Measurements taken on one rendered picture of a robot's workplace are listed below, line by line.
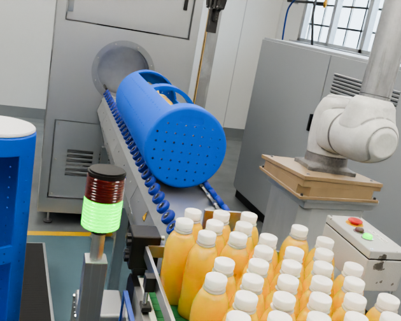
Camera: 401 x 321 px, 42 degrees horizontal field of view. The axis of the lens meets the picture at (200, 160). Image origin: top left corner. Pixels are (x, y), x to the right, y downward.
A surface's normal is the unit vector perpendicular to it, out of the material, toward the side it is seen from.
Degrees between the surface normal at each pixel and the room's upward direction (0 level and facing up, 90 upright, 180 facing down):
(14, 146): 90
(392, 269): 90
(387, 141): 92
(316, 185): 90
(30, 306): 0
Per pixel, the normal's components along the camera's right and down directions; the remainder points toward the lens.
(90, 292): 0.25, 0.30
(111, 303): 0.17, -0.95
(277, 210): -0.93, -0.07
